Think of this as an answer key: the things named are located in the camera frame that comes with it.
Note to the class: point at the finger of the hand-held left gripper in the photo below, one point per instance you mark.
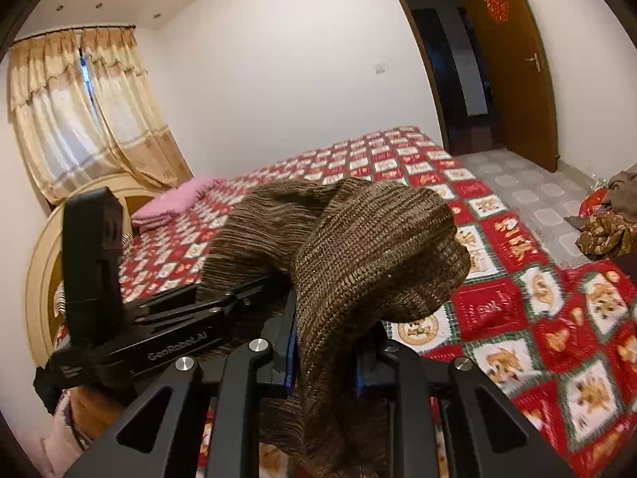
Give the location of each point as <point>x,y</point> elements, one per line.
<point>199,293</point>
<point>199,311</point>

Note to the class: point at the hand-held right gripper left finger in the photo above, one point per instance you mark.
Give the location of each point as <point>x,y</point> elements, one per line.
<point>290,358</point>

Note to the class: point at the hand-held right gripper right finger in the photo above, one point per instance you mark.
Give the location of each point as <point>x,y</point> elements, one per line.
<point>373,373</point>

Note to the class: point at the brown knit sweater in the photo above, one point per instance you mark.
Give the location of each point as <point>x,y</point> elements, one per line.
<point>373,259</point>

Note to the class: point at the person's left forearm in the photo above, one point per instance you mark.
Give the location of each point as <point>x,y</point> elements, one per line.
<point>47,391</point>

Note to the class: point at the striped grey pillow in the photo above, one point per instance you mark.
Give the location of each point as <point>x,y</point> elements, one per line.
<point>60,298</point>

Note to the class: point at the round cream headboard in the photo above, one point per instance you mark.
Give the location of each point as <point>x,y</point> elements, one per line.
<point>42,269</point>

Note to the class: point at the pink pillow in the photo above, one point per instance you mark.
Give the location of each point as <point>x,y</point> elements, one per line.
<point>174,201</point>

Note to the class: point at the beige patterned curtain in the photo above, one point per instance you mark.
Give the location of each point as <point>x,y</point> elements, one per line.
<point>59,124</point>

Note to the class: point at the red checkered printed blanket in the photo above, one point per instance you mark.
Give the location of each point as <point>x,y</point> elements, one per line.
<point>497,308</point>

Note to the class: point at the orange brown cloth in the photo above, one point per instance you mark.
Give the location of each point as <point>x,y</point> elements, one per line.
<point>99,416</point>

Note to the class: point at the dark curtain rod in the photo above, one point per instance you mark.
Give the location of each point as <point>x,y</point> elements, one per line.
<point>107,27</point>

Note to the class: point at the red bag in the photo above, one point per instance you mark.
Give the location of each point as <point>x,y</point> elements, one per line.
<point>594,204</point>

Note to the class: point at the grey brown cloth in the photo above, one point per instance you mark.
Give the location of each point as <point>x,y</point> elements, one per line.
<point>624,189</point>

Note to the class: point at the brown wooden door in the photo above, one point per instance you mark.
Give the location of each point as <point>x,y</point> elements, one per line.
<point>512,84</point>

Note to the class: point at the red paper door decoration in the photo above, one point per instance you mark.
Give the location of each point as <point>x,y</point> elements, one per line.
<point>496,5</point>

